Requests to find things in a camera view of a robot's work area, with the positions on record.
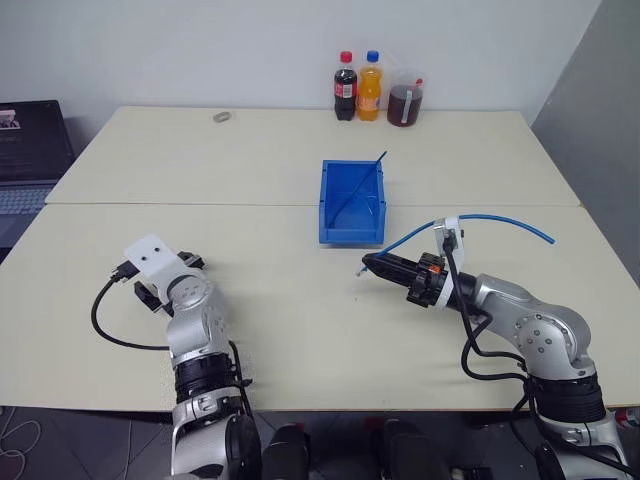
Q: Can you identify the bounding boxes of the blue plastic bin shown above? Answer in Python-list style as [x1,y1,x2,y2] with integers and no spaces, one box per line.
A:
[318,159,390,248]

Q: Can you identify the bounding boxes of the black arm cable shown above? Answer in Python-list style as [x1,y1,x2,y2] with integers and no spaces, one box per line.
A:
[442,238,539,451]
[90,261,174,351]

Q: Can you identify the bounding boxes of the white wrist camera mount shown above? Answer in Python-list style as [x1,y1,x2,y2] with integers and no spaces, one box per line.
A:
[432,216,467,275]
[123,233,194,306]

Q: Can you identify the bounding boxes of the straight blue cable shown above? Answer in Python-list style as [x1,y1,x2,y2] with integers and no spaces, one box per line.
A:
[325,150,389,227]

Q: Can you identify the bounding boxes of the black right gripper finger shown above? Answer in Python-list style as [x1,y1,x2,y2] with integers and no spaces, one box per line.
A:
[366,265,418,293]
[362,252,421,276]

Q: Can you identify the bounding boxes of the orange soda bottle blue cap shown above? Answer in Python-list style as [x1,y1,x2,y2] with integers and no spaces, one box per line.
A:
[356,49,385,123]

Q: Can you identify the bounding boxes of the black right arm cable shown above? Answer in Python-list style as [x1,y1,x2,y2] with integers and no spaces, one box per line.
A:
[442,238,539,451]

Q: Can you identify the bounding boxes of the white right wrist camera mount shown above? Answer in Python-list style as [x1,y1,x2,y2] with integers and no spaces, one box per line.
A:
[432,216,467,275]

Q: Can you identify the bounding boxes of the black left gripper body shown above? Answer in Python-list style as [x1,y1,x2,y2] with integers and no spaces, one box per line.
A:
[133,251,206,317]

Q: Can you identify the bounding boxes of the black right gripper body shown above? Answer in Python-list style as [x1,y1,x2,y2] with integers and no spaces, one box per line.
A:
[405,252,447,309]

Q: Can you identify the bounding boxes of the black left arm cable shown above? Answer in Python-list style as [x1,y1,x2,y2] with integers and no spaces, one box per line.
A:
[90,261,174,351]

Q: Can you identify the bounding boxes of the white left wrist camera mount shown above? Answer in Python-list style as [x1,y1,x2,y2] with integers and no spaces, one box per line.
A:
[123,233,194,306]

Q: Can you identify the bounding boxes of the thin white floor cable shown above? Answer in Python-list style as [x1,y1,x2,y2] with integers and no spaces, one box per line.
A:
[0,407,42,480]

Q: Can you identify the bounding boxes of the clear jug dark liquid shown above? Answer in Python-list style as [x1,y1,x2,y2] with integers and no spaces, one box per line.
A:
[386,64,427,128]

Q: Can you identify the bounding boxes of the long curved blue cable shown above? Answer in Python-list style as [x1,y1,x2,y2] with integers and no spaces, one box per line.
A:
[364,213,557,271]

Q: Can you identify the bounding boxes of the dark rounded shape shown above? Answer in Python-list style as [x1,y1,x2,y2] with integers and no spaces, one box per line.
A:
[260,423,312,480]
[369,417,454,480]

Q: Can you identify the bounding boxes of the cola bottle red cap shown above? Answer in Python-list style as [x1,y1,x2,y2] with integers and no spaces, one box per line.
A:
[332,50,359,122]

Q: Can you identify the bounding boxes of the dark open laptop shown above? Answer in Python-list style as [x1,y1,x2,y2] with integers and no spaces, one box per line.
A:
[0,99,77,249]

